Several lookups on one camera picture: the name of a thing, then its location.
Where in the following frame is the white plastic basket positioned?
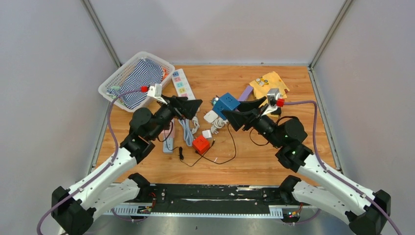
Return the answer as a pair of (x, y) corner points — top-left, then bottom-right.
(98, 51), (175, 113)

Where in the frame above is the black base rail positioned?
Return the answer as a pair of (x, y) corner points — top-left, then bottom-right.
(129, 184), (308, 220)

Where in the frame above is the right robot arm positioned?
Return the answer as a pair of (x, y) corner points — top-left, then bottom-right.
(222, 98), (391, 235)

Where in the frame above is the blue cube socket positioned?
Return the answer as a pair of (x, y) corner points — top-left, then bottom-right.
(212, 93), (240, 120)

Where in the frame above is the small white charger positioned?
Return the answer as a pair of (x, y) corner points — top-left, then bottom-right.
(202, 130), (212, 140)

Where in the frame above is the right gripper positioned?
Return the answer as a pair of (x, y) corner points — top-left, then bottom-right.
(222, 96), (283, 149)

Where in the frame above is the white adapter with coiled cable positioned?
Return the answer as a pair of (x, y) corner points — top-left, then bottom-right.
(210, 117), (229, 134)

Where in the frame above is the yellow cloth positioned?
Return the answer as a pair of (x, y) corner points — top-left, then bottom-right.
(249, 71), (290, 99)

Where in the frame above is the pink cube socket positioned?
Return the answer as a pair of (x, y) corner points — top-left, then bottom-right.
(161, 119), (175, 139)

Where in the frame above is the purple power bank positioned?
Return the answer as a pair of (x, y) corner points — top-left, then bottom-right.
(237, 86), (253, 101)

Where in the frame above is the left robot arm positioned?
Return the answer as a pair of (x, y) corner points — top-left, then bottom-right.
(50, 95), (202, 235)

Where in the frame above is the white colourful power strip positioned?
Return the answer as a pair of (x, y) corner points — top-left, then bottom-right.
(172, 69), (196, 100)

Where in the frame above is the white square adapter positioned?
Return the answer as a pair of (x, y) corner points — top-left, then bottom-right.
(204, 110), (218, 123)

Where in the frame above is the long black cable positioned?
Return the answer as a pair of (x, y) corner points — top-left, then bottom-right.
(198, 123), (237, 165)

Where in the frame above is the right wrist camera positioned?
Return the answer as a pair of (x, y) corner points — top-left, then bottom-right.
(262, 88), (283, 116)

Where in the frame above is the red cube socket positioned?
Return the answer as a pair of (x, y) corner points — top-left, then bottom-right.
(192, 135), (210, 155)

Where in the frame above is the striped cloth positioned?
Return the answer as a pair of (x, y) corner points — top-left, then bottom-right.
(106, 58), (165, 109)

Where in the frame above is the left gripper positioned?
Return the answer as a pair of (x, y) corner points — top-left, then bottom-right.
(149, 94), (202, 140)

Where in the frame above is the light blue coiled cable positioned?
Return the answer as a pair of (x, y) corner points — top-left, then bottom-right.
(179, 118), (194, 147)

